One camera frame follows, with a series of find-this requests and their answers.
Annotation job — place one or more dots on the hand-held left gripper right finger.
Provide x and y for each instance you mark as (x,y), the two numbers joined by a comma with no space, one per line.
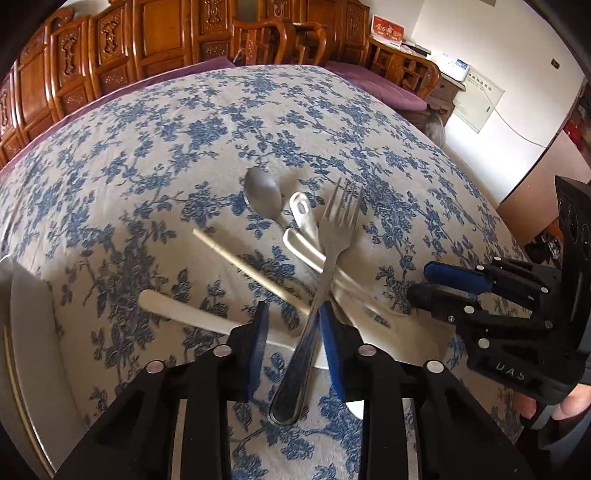
(333,350)

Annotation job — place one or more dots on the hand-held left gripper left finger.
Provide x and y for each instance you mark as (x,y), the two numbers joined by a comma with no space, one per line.
(257,346)

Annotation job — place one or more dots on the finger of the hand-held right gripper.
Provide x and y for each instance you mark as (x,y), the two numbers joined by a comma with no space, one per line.
(455,277)
(438,302)

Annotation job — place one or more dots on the wooden chopstick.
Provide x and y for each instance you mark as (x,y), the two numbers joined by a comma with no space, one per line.
(240,264)

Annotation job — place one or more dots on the metal fork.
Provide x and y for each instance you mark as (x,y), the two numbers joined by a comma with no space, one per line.
(339,226)

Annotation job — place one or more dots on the metal spoon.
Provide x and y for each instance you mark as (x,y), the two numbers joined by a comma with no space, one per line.
(262,190)

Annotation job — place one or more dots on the grey metal tray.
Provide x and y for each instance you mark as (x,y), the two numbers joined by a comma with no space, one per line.
(41,350)

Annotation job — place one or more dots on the person's right hand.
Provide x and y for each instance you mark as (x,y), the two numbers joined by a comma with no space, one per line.
(575,401)

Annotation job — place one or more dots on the brown wooden panel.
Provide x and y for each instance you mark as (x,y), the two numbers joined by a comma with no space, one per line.
(549,175)

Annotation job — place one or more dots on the clear plastic bag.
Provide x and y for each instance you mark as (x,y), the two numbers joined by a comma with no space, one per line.
(434,129)

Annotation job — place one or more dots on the wooden side table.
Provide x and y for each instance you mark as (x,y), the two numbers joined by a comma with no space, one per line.
(443,92)

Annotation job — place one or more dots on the white box with blue label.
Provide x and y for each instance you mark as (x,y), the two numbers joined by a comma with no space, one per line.
(455,67)

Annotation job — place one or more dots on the purple armchair cushion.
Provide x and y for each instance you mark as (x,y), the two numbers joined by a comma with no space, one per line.
(369,81)

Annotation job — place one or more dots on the carved wooden armchair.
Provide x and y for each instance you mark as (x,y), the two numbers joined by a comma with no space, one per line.
(401,69)

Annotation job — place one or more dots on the blue floral tablecloth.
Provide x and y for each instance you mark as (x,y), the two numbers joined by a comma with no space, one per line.
(161,152)

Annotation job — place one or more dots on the black and white box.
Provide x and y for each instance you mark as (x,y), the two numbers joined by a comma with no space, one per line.
(418,48)

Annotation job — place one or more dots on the red desk card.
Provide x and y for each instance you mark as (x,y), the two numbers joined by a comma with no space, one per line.
(388,31)

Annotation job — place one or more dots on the long purple sofa cushion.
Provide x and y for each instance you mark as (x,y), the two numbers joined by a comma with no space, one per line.
(207,65)

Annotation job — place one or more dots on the carved wooden sofa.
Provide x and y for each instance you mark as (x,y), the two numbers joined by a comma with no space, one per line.
(157,32)

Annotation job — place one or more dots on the white wall panel door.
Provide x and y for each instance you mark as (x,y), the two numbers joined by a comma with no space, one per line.
(478,99)

